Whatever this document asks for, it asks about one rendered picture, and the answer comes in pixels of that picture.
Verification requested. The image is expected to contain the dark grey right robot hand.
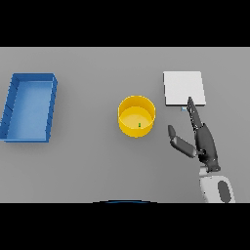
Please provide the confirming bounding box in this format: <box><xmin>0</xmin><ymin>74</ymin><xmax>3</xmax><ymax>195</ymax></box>
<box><xmin>167</xmin><ymin>96</ymin><xmax>222</xmax><ymax>174</ymax></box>

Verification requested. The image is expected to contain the yellow round bowl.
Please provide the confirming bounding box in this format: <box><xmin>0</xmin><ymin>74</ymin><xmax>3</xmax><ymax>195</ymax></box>
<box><xmin>117</xmin><ymin>95</ymin><xmax>157</xmax><ymax>139</ymax></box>

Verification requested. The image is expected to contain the flat pale square scale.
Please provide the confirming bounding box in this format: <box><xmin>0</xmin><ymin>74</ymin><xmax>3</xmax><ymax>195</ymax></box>
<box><xmin>162</xmin><ymin>70</ymin><xmax>207</xmax><ymax>112</ymax></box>

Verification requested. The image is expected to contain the blue rectangular tray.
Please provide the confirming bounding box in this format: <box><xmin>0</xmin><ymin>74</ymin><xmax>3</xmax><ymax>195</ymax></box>
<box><xmin>0</xmin><ymin>72</ymin><xmax>59</xmax><ymax>144</ymax></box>

